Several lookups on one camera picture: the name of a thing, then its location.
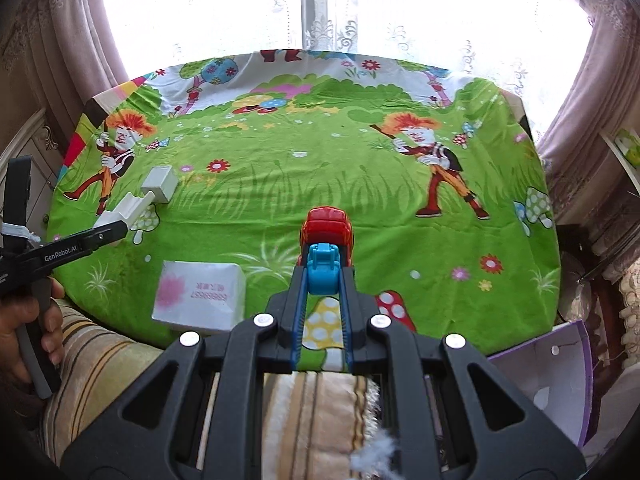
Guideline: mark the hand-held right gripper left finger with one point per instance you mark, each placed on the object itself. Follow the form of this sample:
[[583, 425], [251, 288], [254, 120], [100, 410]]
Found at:
[[298, 320]]

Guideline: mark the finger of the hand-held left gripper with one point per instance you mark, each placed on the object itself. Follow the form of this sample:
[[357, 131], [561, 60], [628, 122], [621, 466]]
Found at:
[[107, 237]]

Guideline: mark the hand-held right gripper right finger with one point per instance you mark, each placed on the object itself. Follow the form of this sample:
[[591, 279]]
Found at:
[[347, 330]]

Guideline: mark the white tray box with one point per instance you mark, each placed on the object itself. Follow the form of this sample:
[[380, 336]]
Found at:
[[125, 207]]

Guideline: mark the red and blue toy car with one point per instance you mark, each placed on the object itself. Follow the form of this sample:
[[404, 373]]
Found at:
[[327, 230]]

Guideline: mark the purple cardboard box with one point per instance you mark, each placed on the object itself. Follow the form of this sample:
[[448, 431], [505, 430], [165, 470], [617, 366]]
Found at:
[[550, 375]]

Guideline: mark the person's left hand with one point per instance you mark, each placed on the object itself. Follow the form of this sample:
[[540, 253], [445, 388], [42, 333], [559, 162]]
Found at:
[[55, 310]]

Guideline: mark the small white box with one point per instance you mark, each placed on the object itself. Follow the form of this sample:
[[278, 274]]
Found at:
[[160, 182]]

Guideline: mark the white box with pink flower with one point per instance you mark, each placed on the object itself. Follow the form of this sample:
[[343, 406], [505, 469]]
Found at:
[[200, 292]]

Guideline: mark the ornate white dresser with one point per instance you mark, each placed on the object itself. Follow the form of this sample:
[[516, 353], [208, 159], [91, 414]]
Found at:
[[35, 135]]

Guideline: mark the cartoon printed tablecloth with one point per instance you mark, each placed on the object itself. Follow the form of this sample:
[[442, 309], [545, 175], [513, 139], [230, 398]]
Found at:
[[350, 185]]

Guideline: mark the pink curtain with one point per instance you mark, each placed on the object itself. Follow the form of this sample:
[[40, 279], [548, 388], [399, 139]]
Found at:
[[60, 35], [590, 100]]

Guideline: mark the white shelf board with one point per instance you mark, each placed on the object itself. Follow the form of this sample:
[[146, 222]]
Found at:
[[612, 160]]

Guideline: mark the white lace curtain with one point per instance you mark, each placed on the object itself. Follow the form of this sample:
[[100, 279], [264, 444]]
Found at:
[[450, 20]]

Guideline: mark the green packet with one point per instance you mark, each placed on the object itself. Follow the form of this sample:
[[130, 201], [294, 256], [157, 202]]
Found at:
[[630, 147]]

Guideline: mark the white window frame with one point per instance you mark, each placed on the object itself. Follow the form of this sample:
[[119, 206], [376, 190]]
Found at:
[[306, 5]]

